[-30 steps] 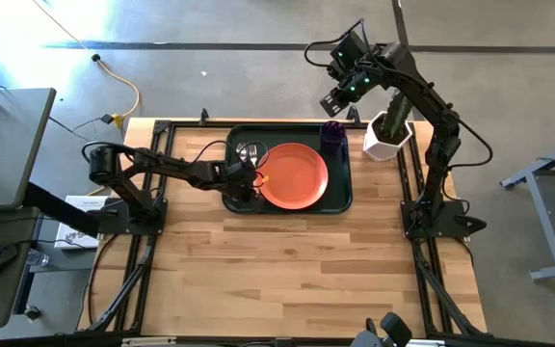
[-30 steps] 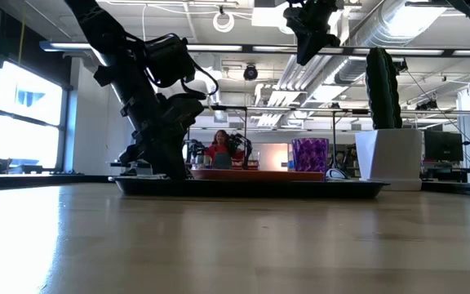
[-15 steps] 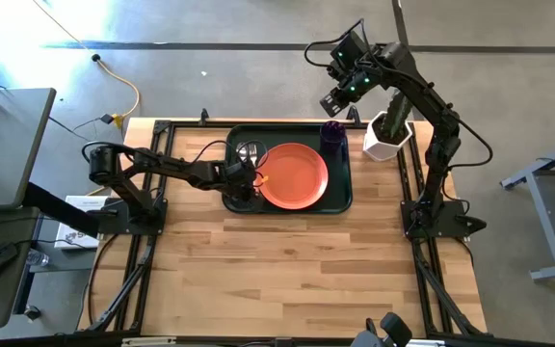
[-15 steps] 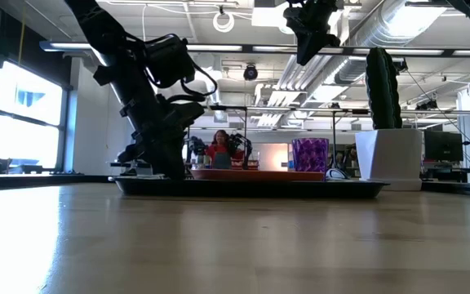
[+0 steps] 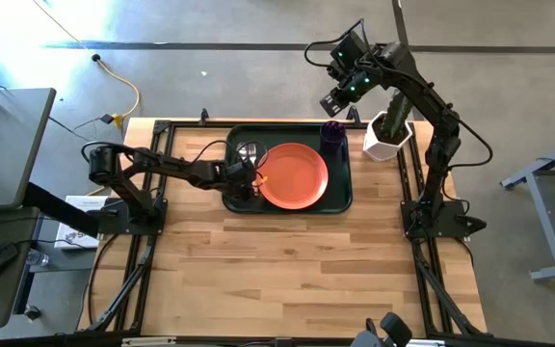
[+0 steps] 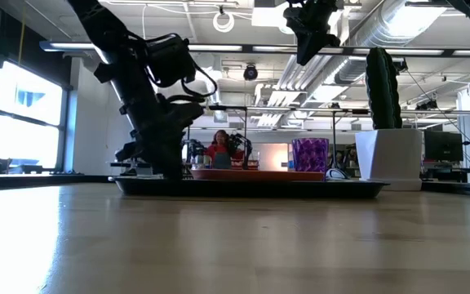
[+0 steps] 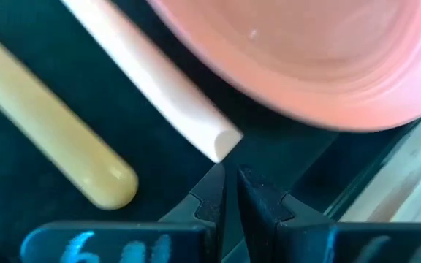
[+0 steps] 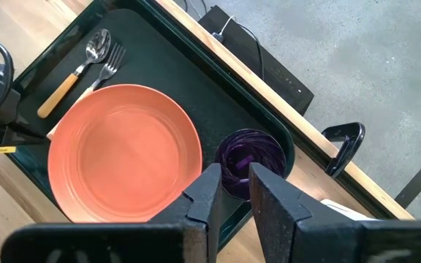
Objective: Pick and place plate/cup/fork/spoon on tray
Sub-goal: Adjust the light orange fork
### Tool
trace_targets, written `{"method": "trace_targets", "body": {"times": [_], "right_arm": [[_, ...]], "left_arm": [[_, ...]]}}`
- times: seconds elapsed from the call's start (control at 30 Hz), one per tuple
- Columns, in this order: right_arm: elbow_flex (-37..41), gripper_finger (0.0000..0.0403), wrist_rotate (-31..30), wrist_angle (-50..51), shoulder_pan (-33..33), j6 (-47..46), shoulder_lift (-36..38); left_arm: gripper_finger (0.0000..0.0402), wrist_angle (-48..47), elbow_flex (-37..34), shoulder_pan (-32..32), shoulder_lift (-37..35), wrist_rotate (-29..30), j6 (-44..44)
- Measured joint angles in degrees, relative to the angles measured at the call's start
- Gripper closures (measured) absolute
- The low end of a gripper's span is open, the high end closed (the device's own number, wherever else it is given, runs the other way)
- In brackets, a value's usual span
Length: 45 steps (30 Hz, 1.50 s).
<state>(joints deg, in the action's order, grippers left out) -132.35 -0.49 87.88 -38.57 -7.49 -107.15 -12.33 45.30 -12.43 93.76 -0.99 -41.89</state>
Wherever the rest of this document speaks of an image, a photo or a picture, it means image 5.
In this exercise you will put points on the black bulky object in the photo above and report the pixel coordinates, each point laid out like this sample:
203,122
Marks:
393,330

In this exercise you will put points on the clear water bottle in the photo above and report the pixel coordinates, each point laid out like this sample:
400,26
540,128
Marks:
37,258

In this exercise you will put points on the black diagonal bar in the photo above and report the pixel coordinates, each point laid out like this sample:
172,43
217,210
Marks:
60,208

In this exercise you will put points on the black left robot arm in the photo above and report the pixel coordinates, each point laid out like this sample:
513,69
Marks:
176,168

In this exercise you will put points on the silver bracket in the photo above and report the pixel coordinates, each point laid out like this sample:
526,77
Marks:
147,341

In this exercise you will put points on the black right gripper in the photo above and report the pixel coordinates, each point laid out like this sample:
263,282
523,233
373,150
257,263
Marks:
354,82

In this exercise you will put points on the white hexagonal planter pot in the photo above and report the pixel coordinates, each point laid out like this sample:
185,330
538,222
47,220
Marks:
376,149

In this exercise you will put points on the black caster wheel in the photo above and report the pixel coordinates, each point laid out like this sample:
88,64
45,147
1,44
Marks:
32,312

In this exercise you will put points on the black power adapter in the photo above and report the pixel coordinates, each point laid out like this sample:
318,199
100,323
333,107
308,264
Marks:
107,118

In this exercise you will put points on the purple faceted plastic cup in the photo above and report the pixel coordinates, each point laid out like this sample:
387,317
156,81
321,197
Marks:
333,137

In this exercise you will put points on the black clamp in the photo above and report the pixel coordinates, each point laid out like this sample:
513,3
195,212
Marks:
353,115
203,116

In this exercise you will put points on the dark green tray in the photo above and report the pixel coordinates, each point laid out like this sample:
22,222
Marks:
337,193

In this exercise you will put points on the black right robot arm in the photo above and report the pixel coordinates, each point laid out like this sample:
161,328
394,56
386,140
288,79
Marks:
441,115

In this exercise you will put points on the grey metal table frame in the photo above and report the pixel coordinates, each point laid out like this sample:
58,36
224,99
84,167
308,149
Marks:
545,217

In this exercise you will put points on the grey desk top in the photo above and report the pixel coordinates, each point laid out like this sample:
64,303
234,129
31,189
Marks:
3,144

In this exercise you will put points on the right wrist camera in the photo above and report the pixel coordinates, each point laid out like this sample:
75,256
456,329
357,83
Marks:
350,50

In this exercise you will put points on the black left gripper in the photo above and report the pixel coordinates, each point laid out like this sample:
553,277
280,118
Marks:
241,185

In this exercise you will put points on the orange plate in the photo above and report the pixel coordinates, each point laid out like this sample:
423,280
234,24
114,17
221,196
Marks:
297,178

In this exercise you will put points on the green cactus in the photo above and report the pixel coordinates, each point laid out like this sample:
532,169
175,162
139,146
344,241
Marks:
393,119

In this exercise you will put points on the white booklet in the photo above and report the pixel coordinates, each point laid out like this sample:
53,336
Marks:
72,238

